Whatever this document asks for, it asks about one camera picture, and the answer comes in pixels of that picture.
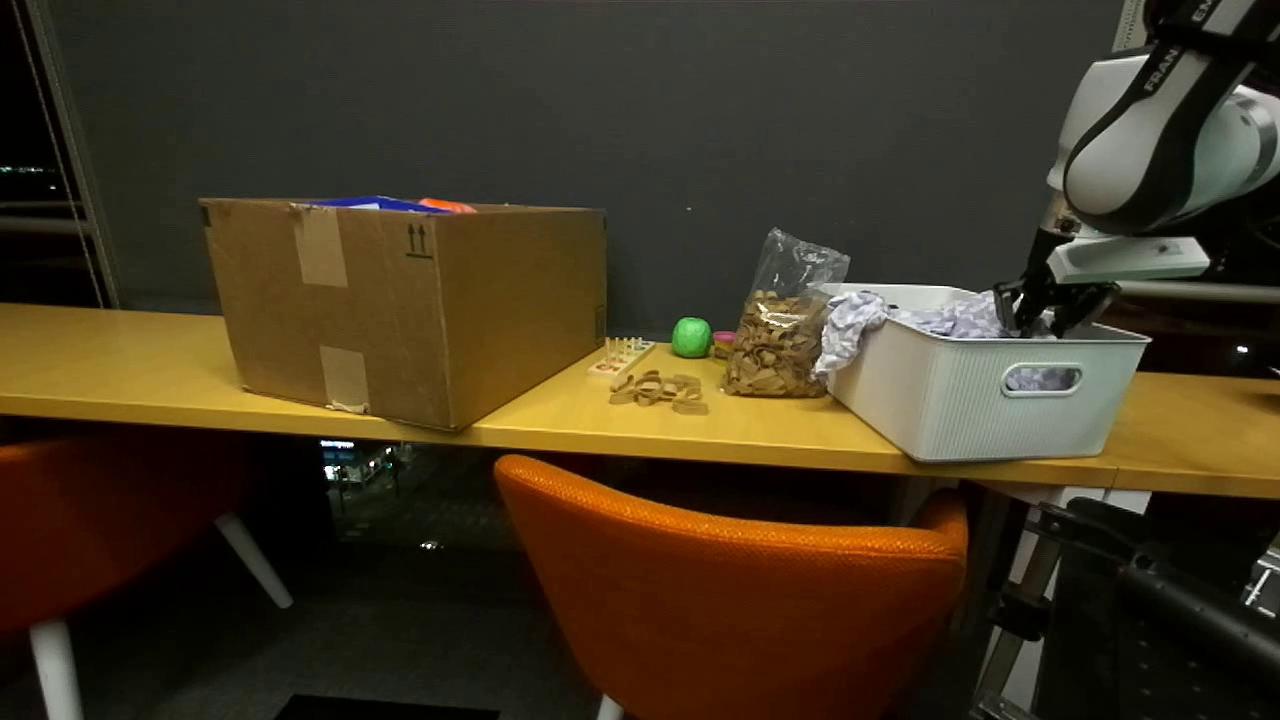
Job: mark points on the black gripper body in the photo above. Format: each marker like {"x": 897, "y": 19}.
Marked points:
{"x": 1060, "y": 282}

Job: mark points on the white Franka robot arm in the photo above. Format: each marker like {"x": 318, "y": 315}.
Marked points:
{"x": 1163, "y": 134}

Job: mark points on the white plastic basket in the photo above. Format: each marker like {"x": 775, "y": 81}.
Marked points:
{"x": 962, "y": 403}

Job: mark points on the orange chair with cloths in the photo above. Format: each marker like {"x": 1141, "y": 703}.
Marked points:
{"x": 733, "y": 603}

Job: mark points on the clear plastic bag of bands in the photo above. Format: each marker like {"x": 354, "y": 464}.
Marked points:
{"x": 783, "y": 340}

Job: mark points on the black tripod stand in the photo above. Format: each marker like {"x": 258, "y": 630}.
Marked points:
{"x": 1147, "y": 603}

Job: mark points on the small red ball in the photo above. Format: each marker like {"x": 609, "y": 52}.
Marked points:
{"x": 720, "y": 345}

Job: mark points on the green ball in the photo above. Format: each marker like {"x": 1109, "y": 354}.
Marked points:
{"x": 688, "y": 339}

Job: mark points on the pile of loose rubber bands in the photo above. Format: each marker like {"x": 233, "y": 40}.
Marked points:
{"x": 659, "y": 391}

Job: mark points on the small wooden pegs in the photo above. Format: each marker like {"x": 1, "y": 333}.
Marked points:
{"x": 627, "y": 358}

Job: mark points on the orange packet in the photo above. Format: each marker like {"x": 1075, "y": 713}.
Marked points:
{"x": 447, "y": 204}

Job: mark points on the brown cardboard box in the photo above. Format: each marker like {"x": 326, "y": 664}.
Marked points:
{"x": 400, "y": 320}

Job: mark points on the purple white packet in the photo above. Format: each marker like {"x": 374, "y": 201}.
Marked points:
{"x": 365, "y": 204}

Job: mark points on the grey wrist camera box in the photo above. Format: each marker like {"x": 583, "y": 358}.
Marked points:
{"x": 1124, "y": 258}

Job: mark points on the white window post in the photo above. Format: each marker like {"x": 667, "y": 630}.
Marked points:
{"x": 1132, "y": 27}

